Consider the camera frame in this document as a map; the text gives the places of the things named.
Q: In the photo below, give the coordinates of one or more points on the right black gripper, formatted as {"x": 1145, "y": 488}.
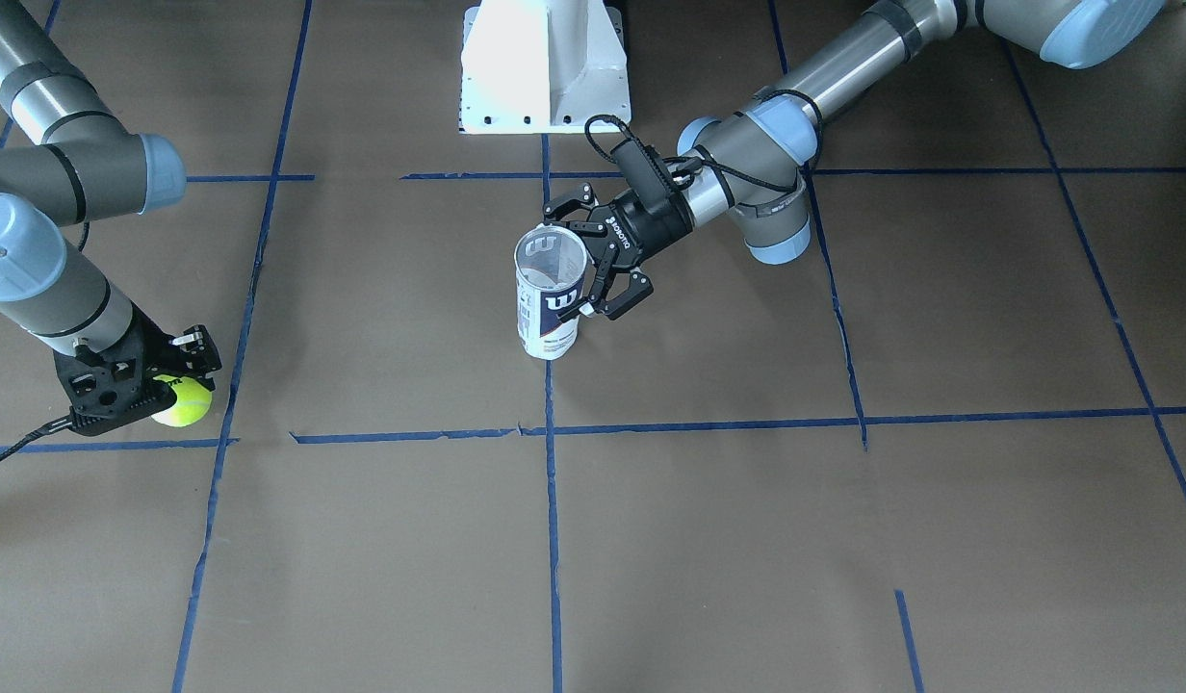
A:
{"x": 194, "y": 350}

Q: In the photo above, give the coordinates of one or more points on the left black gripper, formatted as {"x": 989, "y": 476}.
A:
{"x": 651, "y": 227}

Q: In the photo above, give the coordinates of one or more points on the yellow Wilson tennis ball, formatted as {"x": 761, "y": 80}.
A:
{"x": 192, "y": 401}

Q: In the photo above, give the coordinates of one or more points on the clear tennis ball can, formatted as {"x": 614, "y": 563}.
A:
{"x": 550, "y": 265}

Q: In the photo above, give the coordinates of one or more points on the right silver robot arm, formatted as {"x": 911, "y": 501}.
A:
{"x": 81, "y": 165}

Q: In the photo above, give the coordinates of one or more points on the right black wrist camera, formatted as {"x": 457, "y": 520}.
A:
{"x": 91, "y": 421}

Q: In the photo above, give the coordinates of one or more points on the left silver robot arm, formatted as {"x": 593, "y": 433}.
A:
{"x": 751, "y": 165}

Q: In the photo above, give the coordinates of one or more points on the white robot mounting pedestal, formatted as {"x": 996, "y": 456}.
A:
{"x": 542, "y": 66}

